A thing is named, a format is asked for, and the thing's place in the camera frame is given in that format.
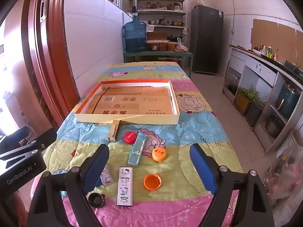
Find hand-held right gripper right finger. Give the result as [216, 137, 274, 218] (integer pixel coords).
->
[190, 143, 276, 227]

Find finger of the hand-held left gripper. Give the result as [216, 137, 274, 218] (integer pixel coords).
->
[0, 128, 58, 162]

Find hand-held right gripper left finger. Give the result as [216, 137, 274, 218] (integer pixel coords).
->
[27, 144, 110, 227]

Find clear plastic glitter box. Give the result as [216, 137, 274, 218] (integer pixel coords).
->
[100, 166, 112, 187]

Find black bottle cap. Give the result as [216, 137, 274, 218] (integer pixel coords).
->
[88, 193, 106, 208]

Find white cartoon cat lighter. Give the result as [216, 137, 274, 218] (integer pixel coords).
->
[117, 166, 134, 207]

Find small gold box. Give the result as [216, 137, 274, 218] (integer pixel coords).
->
[107, 120, 121, 143]

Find yellow-orange bottle cap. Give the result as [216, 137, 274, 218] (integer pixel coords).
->
[152, 147, 167, 162]

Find teal flower print lighter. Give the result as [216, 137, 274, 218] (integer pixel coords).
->
[127, 133, 148, 166]

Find red bottle cap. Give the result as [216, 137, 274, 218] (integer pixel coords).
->
[124, 131, 137, 144]

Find orange bottle cap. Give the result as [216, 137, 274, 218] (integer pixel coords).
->
[143, 174, 162, 191]

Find shallow orange-rimmed cardboard box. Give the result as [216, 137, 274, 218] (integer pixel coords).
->
[75, 79, 180, 125]

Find cartoon printed blanket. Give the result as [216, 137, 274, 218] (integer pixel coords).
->
[31, 61, 244, 227]

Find plant in dark pot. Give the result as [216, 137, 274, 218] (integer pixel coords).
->
[246, 97, 266, 127]

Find plant in yellow pot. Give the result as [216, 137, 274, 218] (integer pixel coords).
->
[234, 86, 257, 116]

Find steel cooking pot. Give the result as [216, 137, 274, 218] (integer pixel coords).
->
[265, 116, 286, 139]

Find clear plastic bag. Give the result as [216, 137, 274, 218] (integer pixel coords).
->
[267, 144, 303, 208]

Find white kitchen counter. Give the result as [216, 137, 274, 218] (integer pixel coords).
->
[223, 45, 303, 154]

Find dark green air fryer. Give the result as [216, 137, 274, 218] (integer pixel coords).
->
[275, 83, 301, 120]

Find green table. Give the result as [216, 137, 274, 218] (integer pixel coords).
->
[123, 50, 194, 78]

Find plastic bag of food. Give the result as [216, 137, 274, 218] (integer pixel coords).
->
[175, 38, 189, 52]

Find wooden board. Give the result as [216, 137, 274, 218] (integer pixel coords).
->
[229, 44, 251, 51]

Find dark grey refrigerator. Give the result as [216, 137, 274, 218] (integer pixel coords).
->
[191, 5, 224, 74]

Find silver door lock plate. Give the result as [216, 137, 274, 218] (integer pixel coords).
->
[39, 0, 49, 22]

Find black gas stove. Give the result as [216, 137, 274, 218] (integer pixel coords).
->
[283, 60, 303, 79]

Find blue water jug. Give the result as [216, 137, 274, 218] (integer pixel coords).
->
[122, 20, 147, 53]

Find brown cardboard box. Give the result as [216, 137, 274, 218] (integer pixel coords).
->
[147, 32, 168, 42]

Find white metal shelf rack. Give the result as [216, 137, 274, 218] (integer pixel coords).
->
[135, 0, 187, 50]

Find red wooden door frame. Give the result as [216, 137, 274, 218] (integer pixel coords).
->
[21, 0, 81, 133]

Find cardboard wall sheets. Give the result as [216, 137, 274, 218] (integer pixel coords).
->
[250, 18, 303, 59]

